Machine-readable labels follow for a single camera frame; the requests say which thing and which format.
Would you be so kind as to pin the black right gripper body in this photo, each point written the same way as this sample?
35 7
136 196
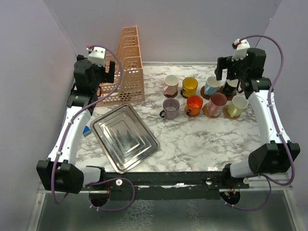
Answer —
236 70

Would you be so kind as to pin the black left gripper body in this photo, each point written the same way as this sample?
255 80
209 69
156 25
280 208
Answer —
101 76

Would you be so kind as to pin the white cream cup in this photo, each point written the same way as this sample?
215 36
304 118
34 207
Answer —
237 106

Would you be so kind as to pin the white blue mug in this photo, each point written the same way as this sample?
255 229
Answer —
211 81

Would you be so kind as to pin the pink maroon mug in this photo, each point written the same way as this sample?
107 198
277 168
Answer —
216 104

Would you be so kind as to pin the brown ringed wooden saucer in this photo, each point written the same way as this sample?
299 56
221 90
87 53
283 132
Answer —
204 95

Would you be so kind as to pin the woven rattan coaster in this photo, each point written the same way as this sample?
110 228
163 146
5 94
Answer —
207 114
226 114

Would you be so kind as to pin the yellow black mug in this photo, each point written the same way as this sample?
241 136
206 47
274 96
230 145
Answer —
189 86

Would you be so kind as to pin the orange metallic cup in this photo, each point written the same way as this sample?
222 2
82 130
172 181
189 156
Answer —
194 102

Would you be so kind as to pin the white pink mug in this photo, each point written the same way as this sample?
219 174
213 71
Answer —
171 83

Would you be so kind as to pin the purple glass cup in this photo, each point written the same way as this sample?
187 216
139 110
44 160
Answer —
170 108

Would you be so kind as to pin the dark brown wooden coaster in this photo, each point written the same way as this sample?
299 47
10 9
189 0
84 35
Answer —
185 96

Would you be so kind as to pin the light brown wooden coaster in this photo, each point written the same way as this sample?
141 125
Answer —
192 113

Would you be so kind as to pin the dark walnut coaster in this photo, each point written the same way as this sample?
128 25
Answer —
171 96

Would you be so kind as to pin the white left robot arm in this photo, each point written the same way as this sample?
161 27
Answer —
69 139

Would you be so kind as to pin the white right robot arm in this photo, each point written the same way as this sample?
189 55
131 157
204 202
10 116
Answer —
277 152

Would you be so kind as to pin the white stationery box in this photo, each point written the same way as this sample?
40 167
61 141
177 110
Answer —
106 93

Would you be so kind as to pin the peach plastic file organizer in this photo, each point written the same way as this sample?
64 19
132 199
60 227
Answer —
131 89

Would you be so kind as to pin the blue sponge block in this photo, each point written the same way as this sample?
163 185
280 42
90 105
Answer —
87 131

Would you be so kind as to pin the silver metal tray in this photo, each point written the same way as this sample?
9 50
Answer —
124 137

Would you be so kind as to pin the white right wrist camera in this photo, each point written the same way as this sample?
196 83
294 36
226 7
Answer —
240 47

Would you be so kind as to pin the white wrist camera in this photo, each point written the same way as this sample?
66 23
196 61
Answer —
240 47
97 55

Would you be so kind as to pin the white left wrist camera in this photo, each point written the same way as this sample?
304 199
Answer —
97 55

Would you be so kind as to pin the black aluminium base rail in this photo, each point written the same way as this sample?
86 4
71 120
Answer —
208 185

